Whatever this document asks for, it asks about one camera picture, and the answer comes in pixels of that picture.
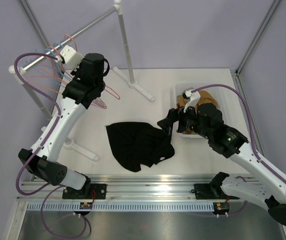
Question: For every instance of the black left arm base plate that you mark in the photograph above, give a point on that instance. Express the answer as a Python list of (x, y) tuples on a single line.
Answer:
[(93, 190)]

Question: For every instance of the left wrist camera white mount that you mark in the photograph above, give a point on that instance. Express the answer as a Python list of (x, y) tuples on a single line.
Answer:
[(70, 57)]

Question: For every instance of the white slotted cable duct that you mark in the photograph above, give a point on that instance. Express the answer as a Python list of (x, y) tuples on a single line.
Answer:
[(102, 206)]

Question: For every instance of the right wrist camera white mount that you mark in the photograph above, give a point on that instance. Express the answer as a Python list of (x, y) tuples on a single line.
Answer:
[(192, 97)]

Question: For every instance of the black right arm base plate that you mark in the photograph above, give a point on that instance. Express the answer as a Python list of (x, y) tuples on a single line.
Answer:
[(203, 192)]

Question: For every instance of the brown tank top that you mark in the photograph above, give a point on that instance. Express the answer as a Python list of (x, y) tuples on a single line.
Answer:
[(208, 97)]

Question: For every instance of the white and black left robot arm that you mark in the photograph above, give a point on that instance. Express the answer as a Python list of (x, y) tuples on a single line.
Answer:
[(86, 85)]

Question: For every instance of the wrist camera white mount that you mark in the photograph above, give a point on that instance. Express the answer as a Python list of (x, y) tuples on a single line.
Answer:
[(70, 57), (192, 97)]

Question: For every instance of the white plastic basket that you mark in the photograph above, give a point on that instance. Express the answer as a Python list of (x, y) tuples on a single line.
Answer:
[(216, 93)]

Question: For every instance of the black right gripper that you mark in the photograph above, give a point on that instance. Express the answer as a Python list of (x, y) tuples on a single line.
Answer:
[(175, 115)]

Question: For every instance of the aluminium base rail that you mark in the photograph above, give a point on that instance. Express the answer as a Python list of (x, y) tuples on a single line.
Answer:
[(132, 188)]

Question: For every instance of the metal clothes rack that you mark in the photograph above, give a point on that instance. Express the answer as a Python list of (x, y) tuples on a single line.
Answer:
[(70, 144)]

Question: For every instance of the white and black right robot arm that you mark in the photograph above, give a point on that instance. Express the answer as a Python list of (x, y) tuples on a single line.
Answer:
[(270, 195)]

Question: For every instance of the black tank top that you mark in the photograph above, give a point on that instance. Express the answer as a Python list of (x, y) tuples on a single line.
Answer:
[(137, 143)]

